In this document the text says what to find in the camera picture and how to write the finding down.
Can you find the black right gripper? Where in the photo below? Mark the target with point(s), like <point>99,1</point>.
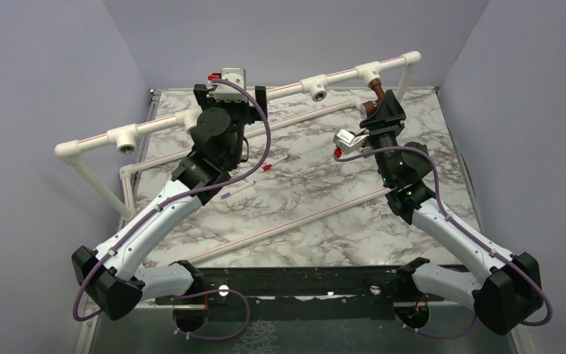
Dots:
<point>388,119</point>

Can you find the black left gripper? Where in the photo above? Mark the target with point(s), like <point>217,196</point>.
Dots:
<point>203,94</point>

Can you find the white PVC pipe frame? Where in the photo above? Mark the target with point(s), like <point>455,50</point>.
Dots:
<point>126,136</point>

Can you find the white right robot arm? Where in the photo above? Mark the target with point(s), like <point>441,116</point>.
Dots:
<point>500,287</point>

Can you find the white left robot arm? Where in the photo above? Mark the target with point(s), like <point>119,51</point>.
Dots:
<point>110,276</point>

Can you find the red capped white pen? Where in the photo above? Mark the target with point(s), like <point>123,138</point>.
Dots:
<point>269,165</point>

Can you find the purple capped white pen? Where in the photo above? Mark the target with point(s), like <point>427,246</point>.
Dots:
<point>236,190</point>

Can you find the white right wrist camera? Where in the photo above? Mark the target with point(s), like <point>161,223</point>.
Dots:
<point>347,142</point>

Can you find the black front mounting rail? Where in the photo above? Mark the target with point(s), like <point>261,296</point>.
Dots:
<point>301,294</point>

